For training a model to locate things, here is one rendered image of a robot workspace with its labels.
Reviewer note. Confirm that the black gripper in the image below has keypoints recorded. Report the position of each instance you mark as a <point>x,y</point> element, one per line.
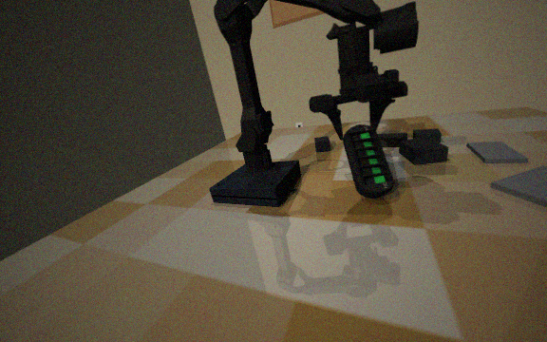
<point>327,103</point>

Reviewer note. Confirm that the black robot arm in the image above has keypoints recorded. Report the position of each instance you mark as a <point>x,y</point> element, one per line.
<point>394,29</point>

